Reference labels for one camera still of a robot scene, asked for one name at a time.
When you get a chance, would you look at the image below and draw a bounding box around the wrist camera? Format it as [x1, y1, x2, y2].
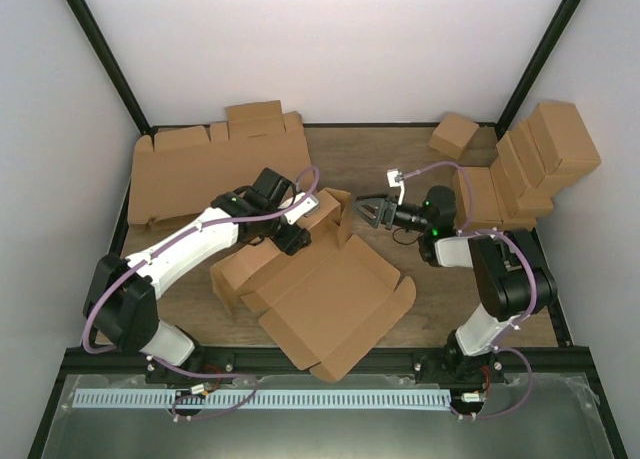
[283, 193, 320, 224]
[386, 169, 406, 205]

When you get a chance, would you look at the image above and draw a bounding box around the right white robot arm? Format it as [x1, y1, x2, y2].
[354, 186, 557, 382]

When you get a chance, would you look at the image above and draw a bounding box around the folded box on table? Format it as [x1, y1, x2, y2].
[452, 167, 502, 231]

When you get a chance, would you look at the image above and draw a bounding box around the black frame post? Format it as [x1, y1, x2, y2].
[494, 0, 582, 134]
[65, 0, 152, 135]

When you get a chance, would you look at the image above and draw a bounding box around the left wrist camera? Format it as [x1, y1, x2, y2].
[283, 193, 320, 224]

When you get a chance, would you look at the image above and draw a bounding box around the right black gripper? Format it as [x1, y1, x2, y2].
[350, 193, 432, 235]

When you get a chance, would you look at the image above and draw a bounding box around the small folded cardboard box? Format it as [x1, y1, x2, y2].
[428, 112, 479, 160]

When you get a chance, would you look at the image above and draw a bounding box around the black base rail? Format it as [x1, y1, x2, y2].
[60, 346, 595, 385]

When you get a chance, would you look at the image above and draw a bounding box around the large folded cardboard box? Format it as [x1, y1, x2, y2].
[528, 101, 601, 196]

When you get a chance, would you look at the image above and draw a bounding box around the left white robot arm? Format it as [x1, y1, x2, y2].
[81, 168, 319, 383]

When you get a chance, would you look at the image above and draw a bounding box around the row of folded boxes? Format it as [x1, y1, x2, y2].
[490, 132, 554, 226]

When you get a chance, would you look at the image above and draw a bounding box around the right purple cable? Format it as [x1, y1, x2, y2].
[397, 162, 544, 423]

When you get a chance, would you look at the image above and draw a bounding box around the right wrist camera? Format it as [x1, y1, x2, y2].
[386, 169, 406, 205]

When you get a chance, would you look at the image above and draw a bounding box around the right black frame post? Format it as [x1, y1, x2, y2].
[494, 0, 582, 134]

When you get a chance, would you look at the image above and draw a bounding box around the left black frame post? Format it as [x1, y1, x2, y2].
[65, 0, 152, 135]

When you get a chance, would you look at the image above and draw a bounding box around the light blue slotted cable duct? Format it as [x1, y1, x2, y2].
[72, 388, 451, 411]

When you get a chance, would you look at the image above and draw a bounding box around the stack of flat cardboard blanks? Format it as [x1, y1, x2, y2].
[127, 100, 311, 227]

